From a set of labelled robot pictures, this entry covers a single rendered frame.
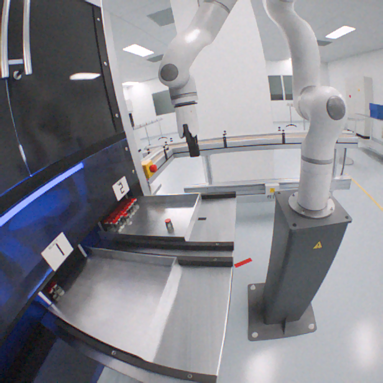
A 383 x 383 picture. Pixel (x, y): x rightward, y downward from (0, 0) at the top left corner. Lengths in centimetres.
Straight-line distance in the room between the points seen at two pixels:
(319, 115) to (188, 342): 60
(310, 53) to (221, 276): 65
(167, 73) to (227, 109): 156
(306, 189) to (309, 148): 14
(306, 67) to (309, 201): 44
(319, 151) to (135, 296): 65
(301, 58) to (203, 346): 73
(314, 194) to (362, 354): 118
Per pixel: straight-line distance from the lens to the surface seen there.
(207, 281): 45
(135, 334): 43
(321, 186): 66
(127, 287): 51
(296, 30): 62
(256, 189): 162
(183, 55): 49
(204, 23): 58
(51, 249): 50
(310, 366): 134
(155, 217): 71
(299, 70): 63
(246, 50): 208
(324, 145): 60
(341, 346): 144
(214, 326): 40
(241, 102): 201
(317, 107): 53
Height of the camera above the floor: 125
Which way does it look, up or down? 27 degrees down
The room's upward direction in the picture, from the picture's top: 12 degrees counter-clockwise
